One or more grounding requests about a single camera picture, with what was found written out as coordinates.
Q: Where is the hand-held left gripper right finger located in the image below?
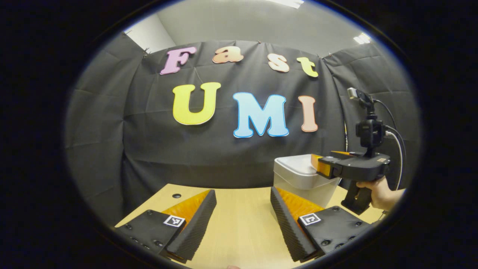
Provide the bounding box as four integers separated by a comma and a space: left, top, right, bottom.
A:
270, 186, 375, 263

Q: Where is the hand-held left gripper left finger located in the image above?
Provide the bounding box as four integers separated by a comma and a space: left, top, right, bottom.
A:
114, 189, 218, 262

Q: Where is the white desktop garbage bin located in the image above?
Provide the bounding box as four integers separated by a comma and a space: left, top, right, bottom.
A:
273, 154, 341, 208

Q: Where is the wooden desktop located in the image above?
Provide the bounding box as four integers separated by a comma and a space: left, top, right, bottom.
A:
114, 183, 387, 269

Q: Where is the black backdrop cloth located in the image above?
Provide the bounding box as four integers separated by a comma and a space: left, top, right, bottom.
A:
64, 32, 422, 228

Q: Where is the long ceiling light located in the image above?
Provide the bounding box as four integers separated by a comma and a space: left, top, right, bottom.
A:
267, 0, 305, 9

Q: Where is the white camera cable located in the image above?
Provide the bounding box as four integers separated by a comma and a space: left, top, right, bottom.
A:
387, 131, 404, 187

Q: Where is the black camera cable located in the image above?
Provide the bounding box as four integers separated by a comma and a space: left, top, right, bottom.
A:
373, 99, 407, 191

